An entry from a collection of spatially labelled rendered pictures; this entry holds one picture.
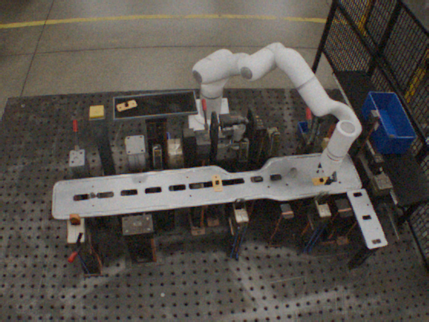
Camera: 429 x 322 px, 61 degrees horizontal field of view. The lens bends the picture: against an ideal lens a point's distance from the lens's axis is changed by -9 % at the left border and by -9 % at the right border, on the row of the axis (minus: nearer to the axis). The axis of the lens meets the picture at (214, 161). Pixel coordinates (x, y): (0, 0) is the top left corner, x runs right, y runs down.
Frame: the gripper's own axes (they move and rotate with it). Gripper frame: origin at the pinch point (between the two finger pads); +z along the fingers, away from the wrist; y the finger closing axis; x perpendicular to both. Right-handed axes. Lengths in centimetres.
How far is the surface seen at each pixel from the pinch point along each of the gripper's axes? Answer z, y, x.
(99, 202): 5, -2, -97
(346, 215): 7.0, 18.2, 6.7
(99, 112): -11, -38, -94
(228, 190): 5.0, -1.3, -42.6
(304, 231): 22.2, 15.2, -8.3
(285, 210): 6.0, 11.4, -20.6
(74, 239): -1, 16, -106
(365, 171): 5.4, -2.0, 24.7
